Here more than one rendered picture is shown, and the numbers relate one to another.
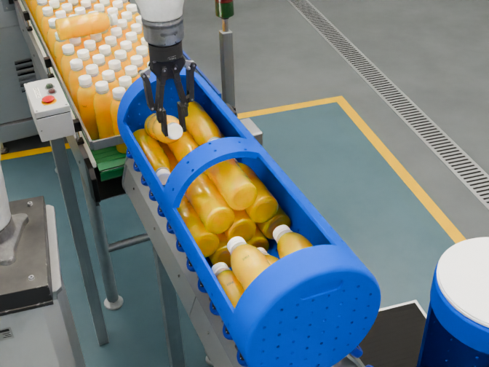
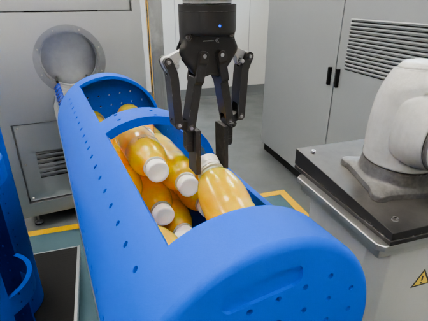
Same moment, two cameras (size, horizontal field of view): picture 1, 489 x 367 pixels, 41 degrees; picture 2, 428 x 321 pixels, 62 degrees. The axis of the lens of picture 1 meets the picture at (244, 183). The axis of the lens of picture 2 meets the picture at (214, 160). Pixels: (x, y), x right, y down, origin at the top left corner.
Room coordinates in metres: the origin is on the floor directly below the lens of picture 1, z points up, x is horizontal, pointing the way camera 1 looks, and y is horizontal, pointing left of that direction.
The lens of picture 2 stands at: (1.86, 0.15, 1.42)
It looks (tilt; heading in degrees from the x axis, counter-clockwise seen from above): 24 degrees down; 178
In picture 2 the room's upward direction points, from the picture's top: straight up
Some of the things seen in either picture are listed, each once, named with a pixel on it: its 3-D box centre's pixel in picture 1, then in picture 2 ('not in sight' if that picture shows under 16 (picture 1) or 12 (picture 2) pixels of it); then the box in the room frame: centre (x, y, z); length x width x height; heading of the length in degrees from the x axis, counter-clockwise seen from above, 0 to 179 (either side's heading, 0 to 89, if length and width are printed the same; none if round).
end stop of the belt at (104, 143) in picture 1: (157, 129); not in sight; (1.73, 0.26, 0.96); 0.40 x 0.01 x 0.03; 113
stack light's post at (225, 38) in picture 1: (231, 162); not in sight; (2.15, 0.05, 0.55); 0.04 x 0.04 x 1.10; 23
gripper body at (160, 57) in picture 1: (166, 59); (207, 39); (1.36, 0.17, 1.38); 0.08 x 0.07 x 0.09; 113
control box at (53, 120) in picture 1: (49, 108); not in sight; (1.74, 0.58, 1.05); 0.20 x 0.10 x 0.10; 23
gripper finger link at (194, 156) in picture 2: (181, 116); (194, 149); (1.37, 0.15, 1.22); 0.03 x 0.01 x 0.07; 23
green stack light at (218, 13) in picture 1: (224, 7); not in sight; (2.15, 0.05, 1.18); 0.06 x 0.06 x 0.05
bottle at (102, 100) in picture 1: (106, 115); not in sight; (1.78, 0.42, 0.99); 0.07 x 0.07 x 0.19
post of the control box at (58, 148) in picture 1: (81, 245); not in sight; (1.74, 0.58, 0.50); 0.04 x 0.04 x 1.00; 23
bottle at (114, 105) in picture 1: (124, 121); not in sight; (1.73, 0.36, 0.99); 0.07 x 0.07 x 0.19
